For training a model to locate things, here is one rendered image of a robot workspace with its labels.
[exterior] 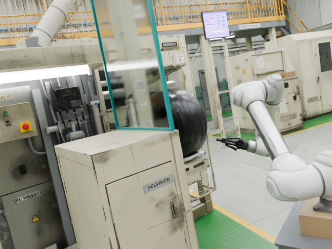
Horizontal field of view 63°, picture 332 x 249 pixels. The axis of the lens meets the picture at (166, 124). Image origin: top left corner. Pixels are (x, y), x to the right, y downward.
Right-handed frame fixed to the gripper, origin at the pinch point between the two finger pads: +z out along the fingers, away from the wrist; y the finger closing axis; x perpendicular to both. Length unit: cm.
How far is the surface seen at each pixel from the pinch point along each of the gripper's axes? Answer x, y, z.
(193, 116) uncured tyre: -7.1, -18.9, 24.4
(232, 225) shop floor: 17, 106, -37
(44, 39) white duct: -13, -55, 132
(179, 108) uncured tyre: -9.3, -23.4, 35.3
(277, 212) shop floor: 38, 96, -81
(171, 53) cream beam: 56, -42, 55
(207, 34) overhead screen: 400, 7, 35
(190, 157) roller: -11.6, 14.5, 19.9
